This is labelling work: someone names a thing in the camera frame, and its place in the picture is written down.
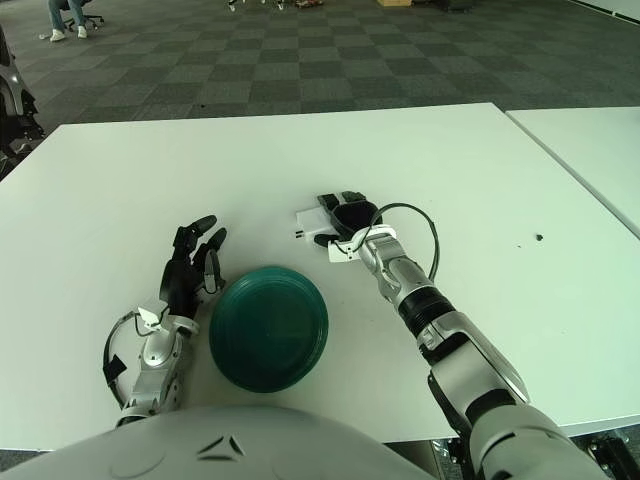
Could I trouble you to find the green plate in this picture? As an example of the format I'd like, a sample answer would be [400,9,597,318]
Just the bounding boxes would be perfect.
[208,264,331,394]

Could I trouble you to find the white side table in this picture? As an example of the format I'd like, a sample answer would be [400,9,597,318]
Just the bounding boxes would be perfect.
[504,105,640,236]

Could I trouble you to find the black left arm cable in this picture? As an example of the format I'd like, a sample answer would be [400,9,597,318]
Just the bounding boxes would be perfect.
[102,310,146,406]

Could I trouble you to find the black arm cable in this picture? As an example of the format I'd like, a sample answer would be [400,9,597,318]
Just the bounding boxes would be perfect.
[372,202,441,279]
[102,310,146,406]

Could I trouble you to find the black table foot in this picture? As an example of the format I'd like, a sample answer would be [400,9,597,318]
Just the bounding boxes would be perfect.
[582,433,634,469]

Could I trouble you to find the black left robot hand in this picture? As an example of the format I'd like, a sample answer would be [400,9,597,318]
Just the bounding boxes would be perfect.
[159,214,229,319]

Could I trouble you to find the grey robot torso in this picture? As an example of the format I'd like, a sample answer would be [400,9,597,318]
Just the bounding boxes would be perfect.
[0,404,441,480]

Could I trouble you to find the white charger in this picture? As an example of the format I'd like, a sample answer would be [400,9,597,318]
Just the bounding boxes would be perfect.
[293,207,339,241]

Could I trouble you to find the black office chair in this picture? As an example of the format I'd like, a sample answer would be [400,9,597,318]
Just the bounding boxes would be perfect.
[0,24,46,166]

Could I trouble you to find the seated person legs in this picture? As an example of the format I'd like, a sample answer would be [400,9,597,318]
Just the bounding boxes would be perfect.
[48,0,89,42]

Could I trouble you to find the black swivel chair base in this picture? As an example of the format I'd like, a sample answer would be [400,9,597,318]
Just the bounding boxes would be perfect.
[64,0,106,29]

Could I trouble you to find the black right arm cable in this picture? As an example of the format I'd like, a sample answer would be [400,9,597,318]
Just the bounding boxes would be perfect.
[372,202,441,279]

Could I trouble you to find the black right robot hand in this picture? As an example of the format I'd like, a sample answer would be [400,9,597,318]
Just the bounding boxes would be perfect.
[313,189,396,264]

